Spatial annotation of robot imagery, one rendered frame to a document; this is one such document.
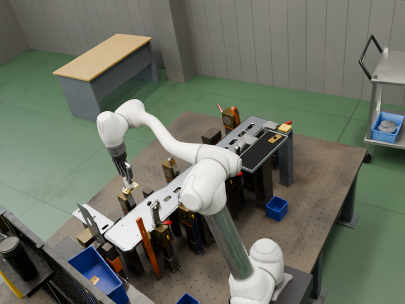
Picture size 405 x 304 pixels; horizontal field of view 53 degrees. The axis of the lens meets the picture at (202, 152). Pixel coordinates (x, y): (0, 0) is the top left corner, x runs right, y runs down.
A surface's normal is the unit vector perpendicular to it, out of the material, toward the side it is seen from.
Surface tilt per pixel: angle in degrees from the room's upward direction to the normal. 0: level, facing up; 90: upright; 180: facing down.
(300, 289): 4
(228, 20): 90
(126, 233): 0
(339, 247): 0
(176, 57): 90
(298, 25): 90
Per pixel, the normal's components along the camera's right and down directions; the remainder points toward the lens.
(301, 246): -0.15, -0.78
